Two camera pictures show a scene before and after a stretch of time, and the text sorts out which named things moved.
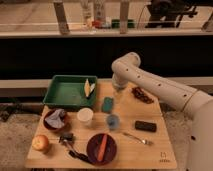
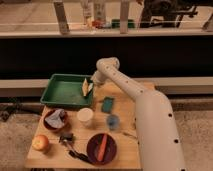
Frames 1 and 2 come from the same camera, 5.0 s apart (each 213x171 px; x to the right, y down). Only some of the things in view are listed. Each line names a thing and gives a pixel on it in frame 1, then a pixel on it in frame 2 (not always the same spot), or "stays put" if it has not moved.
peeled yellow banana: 88,88 stays put
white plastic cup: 85,116 stays put
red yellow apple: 40,142 stays put
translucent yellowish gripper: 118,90 → 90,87
